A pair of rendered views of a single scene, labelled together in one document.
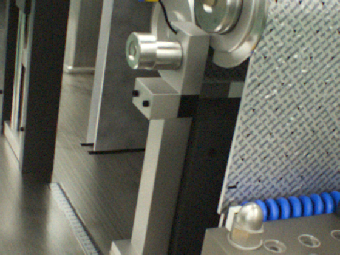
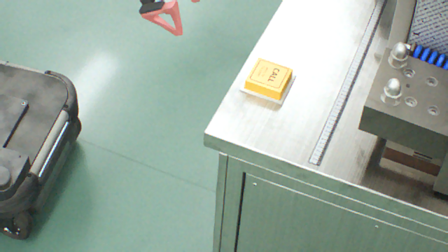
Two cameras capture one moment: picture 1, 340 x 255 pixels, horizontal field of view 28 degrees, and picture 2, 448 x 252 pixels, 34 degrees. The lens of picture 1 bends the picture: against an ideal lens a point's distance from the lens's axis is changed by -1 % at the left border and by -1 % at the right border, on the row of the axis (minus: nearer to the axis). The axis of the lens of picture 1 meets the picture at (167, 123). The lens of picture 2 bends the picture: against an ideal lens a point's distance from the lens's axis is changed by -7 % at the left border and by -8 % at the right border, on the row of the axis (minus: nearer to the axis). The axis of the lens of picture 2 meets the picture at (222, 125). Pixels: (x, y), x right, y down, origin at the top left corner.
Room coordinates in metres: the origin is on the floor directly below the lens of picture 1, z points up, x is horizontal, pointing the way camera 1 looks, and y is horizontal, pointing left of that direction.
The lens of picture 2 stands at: (-0.27, -0.65, 1.95)
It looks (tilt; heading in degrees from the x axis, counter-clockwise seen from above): 48 degrees down; 49
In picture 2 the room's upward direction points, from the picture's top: 4 degrees clockwise
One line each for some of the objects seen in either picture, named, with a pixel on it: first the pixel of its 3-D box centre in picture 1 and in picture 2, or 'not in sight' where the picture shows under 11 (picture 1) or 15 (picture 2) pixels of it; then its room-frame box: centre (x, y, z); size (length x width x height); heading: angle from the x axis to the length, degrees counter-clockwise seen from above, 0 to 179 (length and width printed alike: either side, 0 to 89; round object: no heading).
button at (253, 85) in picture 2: not in sight; (269, 78); (0.48, 0.08, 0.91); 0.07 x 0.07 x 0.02; 29
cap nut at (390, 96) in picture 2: not in sight; (393, 89); (0.53, -0.15, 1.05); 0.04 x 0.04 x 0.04
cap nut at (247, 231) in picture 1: (249, 222); (400, 53); (0.61, -0.10, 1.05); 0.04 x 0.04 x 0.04
